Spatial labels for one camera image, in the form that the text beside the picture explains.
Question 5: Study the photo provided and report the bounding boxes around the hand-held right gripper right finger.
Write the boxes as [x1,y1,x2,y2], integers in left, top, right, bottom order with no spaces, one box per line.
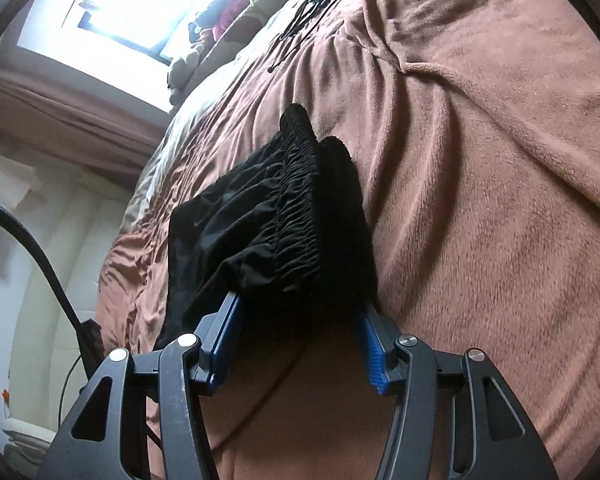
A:
[351,300,561,480]

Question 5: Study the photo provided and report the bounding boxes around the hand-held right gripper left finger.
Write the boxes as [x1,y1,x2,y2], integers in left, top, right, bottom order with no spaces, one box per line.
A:
[39,291,244,480]

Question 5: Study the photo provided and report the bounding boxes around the black fleece-lined pants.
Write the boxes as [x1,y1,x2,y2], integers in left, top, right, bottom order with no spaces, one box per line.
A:
[152,103,381,356]

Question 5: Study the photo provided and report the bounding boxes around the cream padded headboard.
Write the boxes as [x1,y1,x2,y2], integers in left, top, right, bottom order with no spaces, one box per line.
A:
[10,170,146,411]

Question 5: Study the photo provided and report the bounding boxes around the brown blanket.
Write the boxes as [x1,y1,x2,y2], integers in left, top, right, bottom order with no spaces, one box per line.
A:
[94,0,600,480]

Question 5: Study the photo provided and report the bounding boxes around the cream patterned bed sheet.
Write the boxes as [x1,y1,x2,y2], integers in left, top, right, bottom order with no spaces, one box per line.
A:
[120,55,261,231]

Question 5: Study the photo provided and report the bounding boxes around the white nightstand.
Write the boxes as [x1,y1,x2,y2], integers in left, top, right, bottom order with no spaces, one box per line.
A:
[2,417,57,467]

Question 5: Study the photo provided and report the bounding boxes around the pink curtain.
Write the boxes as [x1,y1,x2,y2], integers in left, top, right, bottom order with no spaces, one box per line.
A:
[0,67,173,181]

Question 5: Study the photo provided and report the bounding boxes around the beige stuffed toy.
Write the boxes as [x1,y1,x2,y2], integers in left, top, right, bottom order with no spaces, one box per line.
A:
[166,42,204,107]

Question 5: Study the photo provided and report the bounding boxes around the beige cushion with brown spots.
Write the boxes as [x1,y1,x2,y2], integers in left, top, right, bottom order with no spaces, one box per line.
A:
[210,0,301,61]

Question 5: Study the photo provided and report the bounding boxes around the pink garment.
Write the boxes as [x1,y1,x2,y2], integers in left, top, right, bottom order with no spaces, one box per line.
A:
[219,0,252,32]

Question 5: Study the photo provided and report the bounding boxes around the window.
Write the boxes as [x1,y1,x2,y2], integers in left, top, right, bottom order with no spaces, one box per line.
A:
[17,0,266,111]

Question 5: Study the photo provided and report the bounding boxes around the black cable tangle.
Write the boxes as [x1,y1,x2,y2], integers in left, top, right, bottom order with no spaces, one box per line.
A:
[267,0,357,73]

